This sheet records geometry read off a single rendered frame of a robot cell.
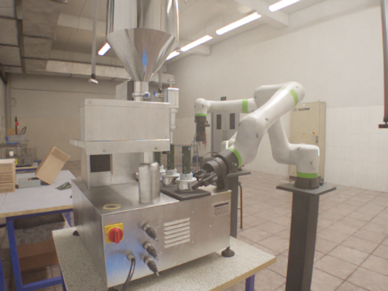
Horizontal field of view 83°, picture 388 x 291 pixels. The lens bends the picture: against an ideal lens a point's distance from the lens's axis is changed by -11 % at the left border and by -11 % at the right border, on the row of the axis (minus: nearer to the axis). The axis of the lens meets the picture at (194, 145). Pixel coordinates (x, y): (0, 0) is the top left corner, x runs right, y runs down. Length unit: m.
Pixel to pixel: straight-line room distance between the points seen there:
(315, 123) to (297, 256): 4.80
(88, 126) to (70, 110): 10.49
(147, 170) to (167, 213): 0.15
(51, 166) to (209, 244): 1.89
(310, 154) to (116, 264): 1.14
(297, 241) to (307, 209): 0.22
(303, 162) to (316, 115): 4.74
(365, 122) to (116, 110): 5.79
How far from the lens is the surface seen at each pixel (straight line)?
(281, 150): 1.53
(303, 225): 1.58
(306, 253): 1.64
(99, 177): 1.05
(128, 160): 1.07
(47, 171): 2.53
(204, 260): 1.01
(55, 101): 11.15
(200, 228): 0.89
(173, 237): 0.83
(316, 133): 6.18
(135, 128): 0.74
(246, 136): 0.94
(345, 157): 6.33
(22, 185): 2.51
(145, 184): 0.77
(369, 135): 6.14
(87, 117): 0.70
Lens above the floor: 1.25
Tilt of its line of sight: 3 degrees down
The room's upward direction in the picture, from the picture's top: straight up
